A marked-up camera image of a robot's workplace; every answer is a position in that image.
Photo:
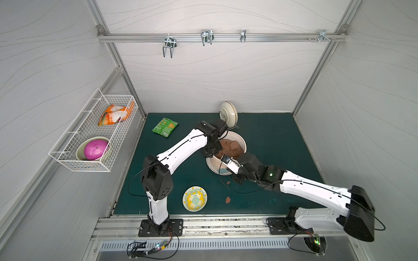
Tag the orange white snack bag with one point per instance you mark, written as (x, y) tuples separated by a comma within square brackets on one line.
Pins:
[(115, 114)]

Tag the yellow teal patterned bowl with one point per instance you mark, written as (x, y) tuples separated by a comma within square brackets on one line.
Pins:
[(194, 199)]

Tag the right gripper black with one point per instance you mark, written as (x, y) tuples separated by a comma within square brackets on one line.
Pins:
[(239, 174)]

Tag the cream plate on rack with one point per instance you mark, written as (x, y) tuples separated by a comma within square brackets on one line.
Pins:
[(229, 114)]

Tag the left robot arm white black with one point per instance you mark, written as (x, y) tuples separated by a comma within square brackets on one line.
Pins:
[(158, 170)]

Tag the aluminium front rail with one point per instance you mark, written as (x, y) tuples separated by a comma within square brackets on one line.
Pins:
[(125, 227)]

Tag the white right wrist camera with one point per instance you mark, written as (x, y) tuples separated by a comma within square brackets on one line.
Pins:
[(230, 164)]

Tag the white ceramic pot with mud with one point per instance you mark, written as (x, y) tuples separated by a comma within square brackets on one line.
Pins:
[(233, 146)]

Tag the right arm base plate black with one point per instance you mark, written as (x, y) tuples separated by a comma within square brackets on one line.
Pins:
[(281, 225)]

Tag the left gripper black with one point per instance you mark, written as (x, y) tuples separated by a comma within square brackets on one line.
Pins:
[(212, 149)]

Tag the left wiring bundle with board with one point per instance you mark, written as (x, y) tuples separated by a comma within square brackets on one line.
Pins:
[(150, 248)]

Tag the metal double hook left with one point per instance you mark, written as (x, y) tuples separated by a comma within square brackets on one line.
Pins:
[(170, 44)]

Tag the aluminium rail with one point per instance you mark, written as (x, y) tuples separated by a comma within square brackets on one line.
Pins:
[(218, 37), (125, 227)]

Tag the small metal hook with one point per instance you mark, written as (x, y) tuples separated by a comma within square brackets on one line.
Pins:
[(243, 35)]

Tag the green snack packet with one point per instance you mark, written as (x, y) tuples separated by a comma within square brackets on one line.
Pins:
[(165, 127)]

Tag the metal hook right end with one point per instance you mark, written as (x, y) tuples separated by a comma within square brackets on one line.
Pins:
[(322, 37)]

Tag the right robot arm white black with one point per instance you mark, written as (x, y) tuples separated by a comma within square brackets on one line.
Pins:
[(342, 209)]

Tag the metal double hook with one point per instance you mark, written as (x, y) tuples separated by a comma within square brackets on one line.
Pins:
[(170, 44), (207, 37)]

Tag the white wire wall basket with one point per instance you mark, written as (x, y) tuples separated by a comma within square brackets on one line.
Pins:
[(85, 126)]

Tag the right wiring with board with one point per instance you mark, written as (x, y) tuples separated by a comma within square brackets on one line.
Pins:
[(310, 241)]

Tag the metal double hook middle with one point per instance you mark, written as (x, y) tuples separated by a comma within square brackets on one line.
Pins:
[(207, 37)]

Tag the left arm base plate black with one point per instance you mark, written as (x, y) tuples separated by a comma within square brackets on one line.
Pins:
[(171, 226)]

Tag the aluminium top rail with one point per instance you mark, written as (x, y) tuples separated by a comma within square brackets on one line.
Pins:
[(218, 37)]

